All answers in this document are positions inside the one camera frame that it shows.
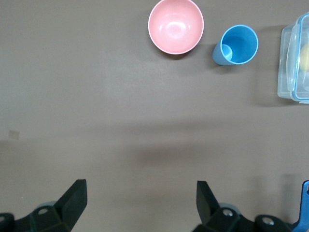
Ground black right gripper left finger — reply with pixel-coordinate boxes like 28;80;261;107
0;178;88;232

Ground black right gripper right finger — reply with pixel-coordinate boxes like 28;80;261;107
192;180;294;232

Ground pink bowl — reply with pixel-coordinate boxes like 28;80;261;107
148;0;205;55

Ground clear plastic food container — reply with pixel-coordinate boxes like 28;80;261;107
277;12;309;105

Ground blue plastic cup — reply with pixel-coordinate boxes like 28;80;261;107
212;24;259;66

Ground yellow food piece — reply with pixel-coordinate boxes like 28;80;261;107
300;44;309;72

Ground black pot with blue handle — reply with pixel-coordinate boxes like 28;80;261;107
291;180;309;232

